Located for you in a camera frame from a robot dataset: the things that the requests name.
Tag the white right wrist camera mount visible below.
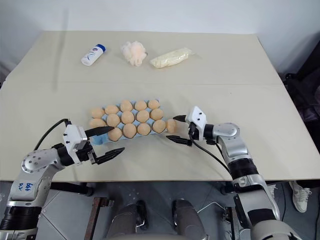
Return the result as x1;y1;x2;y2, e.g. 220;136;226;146
185;105;209;141

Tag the black table frame bar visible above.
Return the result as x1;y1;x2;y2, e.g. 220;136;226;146
48;181;95;197

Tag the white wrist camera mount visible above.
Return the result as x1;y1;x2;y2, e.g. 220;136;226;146
62;124;89;157
185;105;209;141

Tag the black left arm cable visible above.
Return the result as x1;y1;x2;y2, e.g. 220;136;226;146
33;118;73;151

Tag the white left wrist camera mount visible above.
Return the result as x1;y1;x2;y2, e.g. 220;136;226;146
62;124;89;157

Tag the clear bag of white grains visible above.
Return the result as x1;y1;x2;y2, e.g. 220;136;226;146
149;46;195;69

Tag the blue egg carton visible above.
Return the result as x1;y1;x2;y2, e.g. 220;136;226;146
88;99;168;146

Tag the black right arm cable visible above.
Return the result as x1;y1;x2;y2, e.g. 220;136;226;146
188;124;236;181

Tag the white peach mesh bath sponge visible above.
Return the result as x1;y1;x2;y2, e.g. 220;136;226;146
120;41;148;67

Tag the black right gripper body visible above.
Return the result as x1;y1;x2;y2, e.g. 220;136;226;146
187;121;201;148

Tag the dark background furniture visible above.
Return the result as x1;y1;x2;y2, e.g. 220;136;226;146
281;32;320;147

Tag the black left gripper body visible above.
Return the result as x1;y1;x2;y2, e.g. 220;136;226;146
74;141;100;166

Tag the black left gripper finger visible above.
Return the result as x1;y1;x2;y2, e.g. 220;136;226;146
84;126;115;138
95;147;126;165

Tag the rusty metal bracket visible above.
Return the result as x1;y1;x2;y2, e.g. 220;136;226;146
84;196;115;240

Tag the white sneaker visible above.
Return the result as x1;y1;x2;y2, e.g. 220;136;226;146
289;181;313;214

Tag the white bottle with blue cap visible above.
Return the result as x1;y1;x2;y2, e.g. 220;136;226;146
80;43;109;67

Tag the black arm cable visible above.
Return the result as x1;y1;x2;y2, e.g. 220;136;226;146
188;124;236;181
33;118;73;151

